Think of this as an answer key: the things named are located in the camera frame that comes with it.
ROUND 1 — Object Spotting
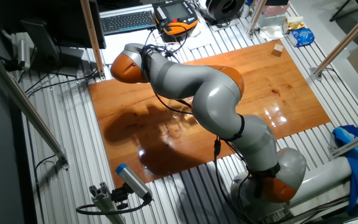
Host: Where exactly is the small white paper sheet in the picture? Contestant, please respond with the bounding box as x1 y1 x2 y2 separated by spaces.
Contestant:
187 29 221 51

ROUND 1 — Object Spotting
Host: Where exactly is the varnished wooden board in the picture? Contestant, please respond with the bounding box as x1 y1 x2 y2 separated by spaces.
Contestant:
88 39 331 189

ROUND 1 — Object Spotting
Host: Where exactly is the silver cylindrical camera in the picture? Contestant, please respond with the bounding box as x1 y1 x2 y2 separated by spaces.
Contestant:
4 32 32 72

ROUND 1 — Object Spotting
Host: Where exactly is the black computer keyboard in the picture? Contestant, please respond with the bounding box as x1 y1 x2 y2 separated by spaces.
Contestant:
99 10 157 35

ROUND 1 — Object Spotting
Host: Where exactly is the tan frame post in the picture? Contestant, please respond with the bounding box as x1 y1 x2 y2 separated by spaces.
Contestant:
79 0 106 79

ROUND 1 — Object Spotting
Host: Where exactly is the black chair leg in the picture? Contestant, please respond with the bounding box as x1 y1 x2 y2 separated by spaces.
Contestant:
329 0 358 23

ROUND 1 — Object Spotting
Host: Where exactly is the aluminium profile camera mount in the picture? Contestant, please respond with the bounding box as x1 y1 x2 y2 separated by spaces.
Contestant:
88 182 127 224

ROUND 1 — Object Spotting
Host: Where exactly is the large white paper sheet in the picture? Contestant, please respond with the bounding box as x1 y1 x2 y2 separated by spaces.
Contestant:
101 29 167 65

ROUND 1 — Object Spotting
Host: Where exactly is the white cloth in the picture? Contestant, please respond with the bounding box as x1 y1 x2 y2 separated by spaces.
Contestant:
259 24 285 42

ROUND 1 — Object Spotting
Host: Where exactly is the black camera cable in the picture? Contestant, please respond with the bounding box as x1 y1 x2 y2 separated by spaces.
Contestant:
75 198 152 216

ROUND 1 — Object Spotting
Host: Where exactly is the black computer monitor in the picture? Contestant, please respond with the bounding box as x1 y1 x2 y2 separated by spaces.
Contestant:
20 0 107 77

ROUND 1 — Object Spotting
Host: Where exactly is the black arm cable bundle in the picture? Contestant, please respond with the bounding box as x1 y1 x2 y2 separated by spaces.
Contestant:
140 43 279 223

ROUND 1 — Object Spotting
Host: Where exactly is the gold snack bag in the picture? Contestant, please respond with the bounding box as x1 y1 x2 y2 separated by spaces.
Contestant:
283 16 306 34

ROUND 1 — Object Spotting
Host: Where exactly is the pale grey box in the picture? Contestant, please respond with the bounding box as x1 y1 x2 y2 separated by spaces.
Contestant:
257 14 287 29

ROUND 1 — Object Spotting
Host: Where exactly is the aluminium frame beam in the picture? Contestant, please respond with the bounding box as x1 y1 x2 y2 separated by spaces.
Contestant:
310 1 358 82
330 126 358 158
0 45 70 170
246 0 267 40

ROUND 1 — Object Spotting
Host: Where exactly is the pink box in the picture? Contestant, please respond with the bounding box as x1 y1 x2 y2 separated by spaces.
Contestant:
261 1 291 18

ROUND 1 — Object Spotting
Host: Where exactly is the white charger with cable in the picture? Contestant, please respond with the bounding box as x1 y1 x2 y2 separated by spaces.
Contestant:
150 30 183 55

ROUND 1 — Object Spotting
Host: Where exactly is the grey camera with blue cap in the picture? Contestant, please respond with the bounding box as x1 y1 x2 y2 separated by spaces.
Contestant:
115 163 154 203

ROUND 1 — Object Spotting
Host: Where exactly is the white cylinder pipe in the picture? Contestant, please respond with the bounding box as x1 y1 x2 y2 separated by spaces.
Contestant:
286 155 354 208

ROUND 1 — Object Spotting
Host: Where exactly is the small wooden block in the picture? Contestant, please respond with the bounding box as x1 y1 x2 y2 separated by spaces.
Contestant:
271 43 285 58

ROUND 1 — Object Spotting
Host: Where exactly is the black round spool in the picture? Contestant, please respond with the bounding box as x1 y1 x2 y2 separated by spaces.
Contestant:
204 0 246 23

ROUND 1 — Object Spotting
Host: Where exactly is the orange black teach pendant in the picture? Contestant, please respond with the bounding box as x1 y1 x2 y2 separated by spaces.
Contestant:
152 0 200 37

